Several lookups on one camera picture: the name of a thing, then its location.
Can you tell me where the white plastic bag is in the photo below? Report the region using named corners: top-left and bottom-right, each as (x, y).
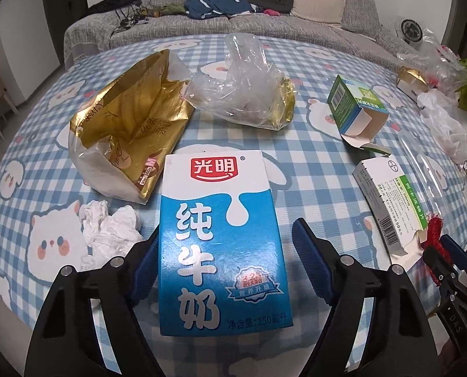
top-left (417, 88), bottom-right (467, 163)

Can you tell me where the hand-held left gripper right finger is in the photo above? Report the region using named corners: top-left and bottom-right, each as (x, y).
top-left (292, 218), bottom-right (442, 377)

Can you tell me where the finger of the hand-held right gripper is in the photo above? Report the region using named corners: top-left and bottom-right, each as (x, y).
top-left (422, 245), bottom-right (464, 289)
top-left (440, 234), bottom-right (467, 279)

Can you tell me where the white tissue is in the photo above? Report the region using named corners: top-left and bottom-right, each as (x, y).
top-left (78, 199), bottom-right (145, 271)

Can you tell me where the black cloth with cables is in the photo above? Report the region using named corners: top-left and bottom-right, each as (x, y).
top-left (87, 0), bottom-right (153, 32)

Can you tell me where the grey sofa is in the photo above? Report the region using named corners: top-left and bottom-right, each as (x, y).
top-left (64, 0), bottom-right (415, 63)

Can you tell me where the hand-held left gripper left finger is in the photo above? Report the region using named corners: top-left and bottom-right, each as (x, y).
top-left (24, 226), bottom-right (167, 377)

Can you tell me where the blue white milk carton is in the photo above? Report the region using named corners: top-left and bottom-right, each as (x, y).
top-left (158, 150), bottom-right (293, 337)

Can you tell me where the blue clothing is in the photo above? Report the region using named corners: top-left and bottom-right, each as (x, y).
top-left (184, 0), bottom-right (258, 19)

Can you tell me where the olive green cloth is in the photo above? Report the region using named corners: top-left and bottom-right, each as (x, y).
top-left (151, 3), bottom-right (187, 17)

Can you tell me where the gold white box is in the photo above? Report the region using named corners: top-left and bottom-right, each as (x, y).
top-left (396, 67), bottom-right (428, 96)

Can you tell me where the small round fan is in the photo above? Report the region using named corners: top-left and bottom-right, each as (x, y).
top-left (399, 18), bottom-right (425, 42)

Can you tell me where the red fuzzy scrap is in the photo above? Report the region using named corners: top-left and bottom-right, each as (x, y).
top-left (425, 214), bottom-right (447, 260)

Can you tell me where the gold foil bag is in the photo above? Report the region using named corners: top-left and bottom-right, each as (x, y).
top-left (68, 49), bottom-right (197, 205)

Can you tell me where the green white cardboard box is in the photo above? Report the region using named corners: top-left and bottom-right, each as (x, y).
top-left (328, 74), bottom-right (391, 154)

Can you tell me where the blue checked tablecloth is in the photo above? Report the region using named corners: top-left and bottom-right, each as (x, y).
top-left (0, 33), bottom-right (467, 377)

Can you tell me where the white medicine box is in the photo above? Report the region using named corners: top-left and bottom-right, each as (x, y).
top-left (352, 156), bottom-right (431, 258)

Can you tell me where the crinkled clear plastic bag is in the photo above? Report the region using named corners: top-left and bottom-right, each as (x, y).
top-left (398, 27), bottom-right (460, 87)

